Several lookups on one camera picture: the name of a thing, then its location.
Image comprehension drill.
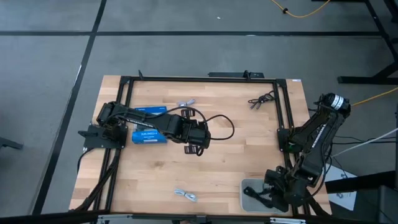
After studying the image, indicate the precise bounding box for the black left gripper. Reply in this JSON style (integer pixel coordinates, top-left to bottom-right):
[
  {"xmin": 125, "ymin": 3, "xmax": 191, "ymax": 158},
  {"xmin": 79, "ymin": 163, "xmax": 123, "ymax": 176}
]
[{"xmin": 180, "ymin": 108, "xmax": 211, "ymax": 156}]

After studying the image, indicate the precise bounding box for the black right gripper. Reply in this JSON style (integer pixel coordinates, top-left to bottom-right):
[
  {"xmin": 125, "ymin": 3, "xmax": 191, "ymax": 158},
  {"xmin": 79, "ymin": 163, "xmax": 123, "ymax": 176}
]
[{"xmin": 262, "ymin": 166, "xmax": 295, "ymax": 213}]

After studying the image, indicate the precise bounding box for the grey USB-C cable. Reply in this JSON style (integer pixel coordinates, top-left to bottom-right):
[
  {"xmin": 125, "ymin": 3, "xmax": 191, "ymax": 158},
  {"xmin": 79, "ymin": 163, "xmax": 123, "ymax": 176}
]
[{"xmin": 176, "ymin": 98, "xmax": 196, "ymax": 108}]

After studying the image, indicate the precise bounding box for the white USB-C cable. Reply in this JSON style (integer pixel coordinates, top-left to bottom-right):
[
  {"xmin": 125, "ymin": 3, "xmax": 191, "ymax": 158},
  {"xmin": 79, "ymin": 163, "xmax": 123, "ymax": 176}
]
[{"xmin": 174, "ymin": 189, "xmax": 198, "ymax": 203}]

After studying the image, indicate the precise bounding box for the grey plastic bin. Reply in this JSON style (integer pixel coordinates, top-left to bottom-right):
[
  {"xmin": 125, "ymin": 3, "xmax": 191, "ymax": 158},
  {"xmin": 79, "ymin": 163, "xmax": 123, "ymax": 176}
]
[{"xmin": 239, "ymin": 178, "xmax": 287, "ymax": 215}]

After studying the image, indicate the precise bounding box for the blue game controller box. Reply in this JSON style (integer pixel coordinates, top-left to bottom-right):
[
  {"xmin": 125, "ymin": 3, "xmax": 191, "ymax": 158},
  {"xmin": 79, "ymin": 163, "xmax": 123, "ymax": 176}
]
[{"xmin": 132, "ymin": 106, "xmax": 169, "ymax": 145}]

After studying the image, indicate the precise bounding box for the white paper sheet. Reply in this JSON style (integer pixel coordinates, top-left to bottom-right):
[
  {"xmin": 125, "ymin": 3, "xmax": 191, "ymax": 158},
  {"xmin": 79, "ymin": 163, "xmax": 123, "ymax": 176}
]
[{"xmin": 323, "ymin": 164, "xmax": 358, "ymax": 212}]

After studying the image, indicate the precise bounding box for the black furniture beam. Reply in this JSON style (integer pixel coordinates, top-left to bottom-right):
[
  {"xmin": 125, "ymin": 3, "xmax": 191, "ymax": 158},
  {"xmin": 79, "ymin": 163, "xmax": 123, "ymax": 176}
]
[{"xmin": 325, "ymin": 170, "xmax": 398, "ymax": 224}]

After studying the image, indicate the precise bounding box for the black crossbar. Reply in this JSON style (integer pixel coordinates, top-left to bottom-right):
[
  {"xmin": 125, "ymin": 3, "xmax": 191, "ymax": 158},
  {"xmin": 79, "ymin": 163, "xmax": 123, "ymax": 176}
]
[{"xmin": 0, "ymin": 210, "xmax": 398, "ymax": 224}]

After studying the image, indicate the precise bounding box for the dark furniture leg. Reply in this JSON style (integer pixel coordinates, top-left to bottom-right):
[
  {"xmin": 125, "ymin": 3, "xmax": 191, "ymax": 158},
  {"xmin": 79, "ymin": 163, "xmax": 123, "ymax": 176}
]
[{"xmin": 0, "ymin": 136, "xmax": 24, "ymax": 151}]

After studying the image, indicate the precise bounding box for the silver bracket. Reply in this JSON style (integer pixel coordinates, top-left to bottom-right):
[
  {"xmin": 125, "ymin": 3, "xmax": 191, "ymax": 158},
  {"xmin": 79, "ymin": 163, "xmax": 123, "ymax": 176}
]
[
  {"xmin": 269, "ymin": 217, "xmax": 307, "ymax": 224},
  {"xmin": 96, "ymin": 213, "xmax": 134, "ymax": 224}
]

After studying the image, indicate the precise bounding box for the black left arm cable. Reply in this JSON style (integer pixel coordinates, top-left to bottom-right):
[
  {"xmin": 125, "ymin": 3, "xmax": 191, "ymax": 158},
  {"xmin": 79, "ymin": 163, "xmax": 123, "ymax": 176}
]
[{"xmin": 116, "ymin": 105, "xmax": 236, "ymax": 141}]

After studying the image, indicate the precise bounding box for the black aluminium table frame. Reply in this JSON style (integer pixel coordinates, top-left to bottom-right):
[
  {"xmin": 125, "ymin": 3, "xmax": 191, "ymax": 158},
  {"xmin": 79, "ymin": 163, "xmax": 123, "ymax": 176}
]
[{"xmin": 70, "ymin": 74, "xmax": 332, "ymax": 218}]

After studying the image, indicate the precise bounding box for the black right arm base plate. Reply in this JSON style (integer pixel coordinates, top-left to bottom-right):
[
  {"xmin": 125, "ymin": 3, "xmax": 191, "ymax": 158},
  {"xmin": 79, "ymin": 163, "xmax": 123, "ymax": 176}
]
[{"xmin": 277, "ymin": 127, "xmax": 322, "ymax": 154}]

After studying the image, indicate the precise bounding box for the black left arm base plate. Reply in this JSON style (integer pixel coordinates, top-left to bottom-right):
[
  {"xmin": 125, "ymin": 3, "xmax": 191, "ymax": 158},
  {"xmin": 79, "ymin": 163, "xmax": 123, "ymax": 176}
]
[{"xmin": 77, "ymin": 123, "xmax": 129, "ymax": 150}]

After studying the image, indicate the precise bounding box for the white floor cable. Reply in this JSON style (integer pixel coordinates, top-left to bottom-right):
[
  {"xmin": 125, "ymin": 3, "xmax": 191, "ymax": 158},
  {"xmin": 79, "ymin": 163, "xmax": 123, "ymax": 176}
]
[{"xmin": 331, "ymin": 127, "xmax": 398, "ymax": 158}]

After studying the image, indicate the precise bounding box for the black floor cable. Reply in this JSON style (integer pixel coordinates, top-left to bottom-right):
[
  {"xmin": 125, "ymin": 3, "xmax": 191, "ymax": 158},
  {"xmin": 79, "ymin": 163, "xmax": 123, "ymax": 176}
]
[{"xmin": 329, "ymin": 134, "xmax": 398, "ymax": 146}]

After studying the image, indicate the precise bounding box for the black desk frame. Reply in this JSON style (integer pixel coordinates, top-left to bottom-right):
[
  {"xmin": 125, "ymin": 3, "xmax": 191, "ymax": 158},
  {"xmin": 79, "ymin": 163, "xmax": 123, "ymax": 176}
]
[{"xmin": 312, "ymin": 0, "xmax": 398, "ymax": 85}]

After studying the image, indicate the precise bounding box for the yellow floor cable with clip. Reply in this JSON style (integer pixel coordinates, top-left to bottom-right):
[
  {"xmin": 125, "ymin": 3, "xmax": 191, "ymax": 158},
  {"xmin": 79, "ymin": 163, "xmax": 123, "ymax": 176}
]
[{"xmin": 269, "ymin": 0, "xmax": 331, "ymax": 19}]

